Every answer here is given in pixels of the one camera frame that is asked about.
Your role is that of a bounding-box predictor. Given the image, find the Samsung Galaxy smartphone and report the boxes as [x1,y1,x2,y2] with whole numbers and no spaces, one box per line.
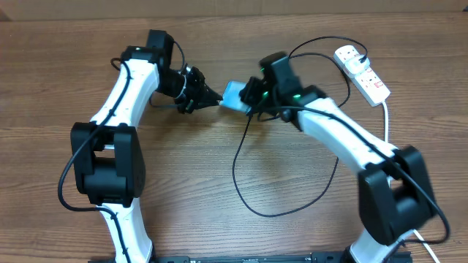
[219,81,251,113]

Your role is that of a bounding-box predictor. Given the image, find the black USB charging cable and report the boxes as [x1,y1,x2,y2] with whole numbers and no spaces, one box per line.
[231,35,369,218]

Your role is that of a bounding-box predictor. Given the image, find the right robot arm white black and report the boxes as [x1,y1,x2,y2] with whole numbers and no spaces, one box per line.
[240,52,450,262]

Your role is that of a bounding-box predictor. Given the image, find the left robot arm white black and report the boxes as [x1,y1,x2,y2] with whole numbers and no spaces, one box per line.
[57,30,222,262]

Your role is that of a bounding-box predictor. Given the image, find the white charger plug adapter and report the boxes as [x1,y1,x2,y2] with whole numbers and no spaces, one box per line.
[345,56,370,75]

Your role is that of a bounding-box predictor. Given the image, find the white power strip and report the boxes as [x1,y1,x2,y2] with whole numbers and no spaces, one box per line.
[333,45,390,107]

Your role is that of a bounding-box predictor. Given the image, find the white power strip cord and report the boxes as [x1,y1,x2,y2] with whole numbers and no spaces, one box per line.
[380,101,442,263]

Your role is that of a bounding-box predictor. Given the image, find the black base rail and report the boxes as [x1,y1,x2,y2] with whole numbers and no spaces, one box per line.
[87,248,414,263]

